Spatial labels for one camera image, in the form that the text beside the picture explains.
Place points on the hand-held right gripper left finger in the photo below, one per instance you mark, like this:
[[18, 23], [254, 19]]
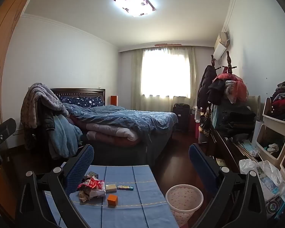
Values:
[[79, 168]]

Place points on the light blue fleece blanket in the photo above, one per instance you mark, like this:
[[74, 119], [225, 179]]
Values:
[[61, 135]]

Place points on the white air conditioner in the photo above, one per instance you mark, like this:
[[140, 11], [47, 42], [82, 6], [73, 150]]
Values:
[[220, 47]]

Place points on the wooden coat rack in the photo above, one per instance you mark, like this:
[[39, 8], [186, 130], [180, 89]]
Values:
[[228, 61]]

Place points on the wooden wardrobe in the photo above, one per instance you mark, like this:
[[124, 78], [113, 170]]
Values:
[[4, 40]]

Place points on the stack of folded clothes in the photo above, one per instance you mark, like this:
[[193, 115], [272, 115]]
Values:
[[283, 99]]

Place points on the blue patterned duvet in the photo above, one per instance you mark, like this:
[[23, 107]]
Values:
[[133, 121]]

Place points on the black folded clothes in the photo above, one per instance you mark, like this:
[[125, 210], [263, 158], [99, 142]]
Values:
[[239, 118]]

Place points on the black suitcase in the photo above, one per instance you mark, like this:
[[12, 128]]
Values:
[[181, 116]]

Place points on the yellow sponge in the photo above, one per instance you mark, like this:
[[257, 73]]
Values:
[[111, 188]]

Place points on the printed cardboard box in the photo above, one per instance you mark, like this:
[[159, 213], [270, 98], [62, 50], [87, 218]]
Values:
[[275, 206]]

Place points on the pink folded quilt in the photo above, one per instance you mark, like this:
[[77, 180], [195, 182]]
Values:
[[109, 134]]

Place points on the dark wooden headboard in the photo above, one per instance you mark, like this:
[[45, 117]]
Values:
[[85, 92]]

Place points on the beige tissue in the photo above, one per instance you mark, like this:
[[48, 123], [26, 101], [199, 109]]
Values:
[[85, 197]]

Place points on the blue yellow candy pack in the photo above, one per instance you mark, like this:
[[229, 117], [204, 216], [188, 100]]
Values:
[[125, 187]]

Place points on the dark wooden dresser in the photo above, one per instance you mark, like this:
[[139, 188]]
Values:
[[225, 147]]

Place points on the orange block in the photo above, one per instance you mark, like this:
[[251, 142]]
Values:
[[112, 200]]

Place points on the black hanging coat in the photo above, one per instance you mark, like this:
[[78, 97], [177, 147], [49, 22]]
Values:
[[204, 85]]

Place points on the white plastic bag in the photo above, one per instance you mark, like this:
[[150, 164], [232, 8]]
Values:
[[270, 173]]

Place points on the star print blue pillow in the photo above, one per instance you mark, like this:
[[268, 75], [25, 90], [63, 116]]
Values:
[[85, 101]]

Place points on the white dotted wastebasket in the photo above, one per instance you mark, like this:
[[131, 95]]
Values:
[[184, 201]]

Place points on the square ceiling light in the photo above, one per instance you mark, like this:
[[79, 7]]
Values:
[[134, 2]]

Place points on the small dark box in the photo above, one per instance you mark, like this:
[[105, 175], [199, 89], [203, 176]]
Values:
[[93, 173]]

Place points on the red snack wrapper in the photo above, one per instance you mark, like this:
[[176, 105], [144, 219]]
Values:
[[92, 184]]

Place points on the sheer cream curtain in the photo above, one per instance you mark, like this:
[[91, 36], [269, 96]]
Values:
[[166, 76]]

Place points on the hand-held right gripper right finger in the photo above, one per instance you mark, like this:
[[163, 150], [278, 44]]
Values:
[[201, 166]]

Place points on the blue striped tablecloth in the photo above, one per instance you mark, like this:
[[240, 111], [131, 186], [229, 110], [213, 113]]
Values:
[[133, 211]]

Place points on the dark snack wrapper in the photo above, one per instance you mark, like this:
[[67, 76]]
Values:
[[83, 190]]

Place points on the bed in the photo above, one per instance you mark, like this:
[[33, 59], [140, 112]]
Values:
[[123, 153]]

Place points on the teal bag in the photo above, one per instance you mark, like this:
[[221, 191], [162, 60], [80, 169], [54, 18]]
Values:
[[215, 116]]

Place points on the orange nightstand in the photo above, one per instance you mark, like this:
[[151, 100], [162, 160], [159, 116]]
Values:
[[114, 100]]

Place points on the dark jacket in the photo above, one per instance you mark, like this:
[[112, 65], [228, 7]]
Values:
[[47, 122]]

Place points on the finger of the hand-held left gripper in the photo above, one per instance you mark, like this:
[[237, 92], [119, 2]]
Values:
[[6, 128]]

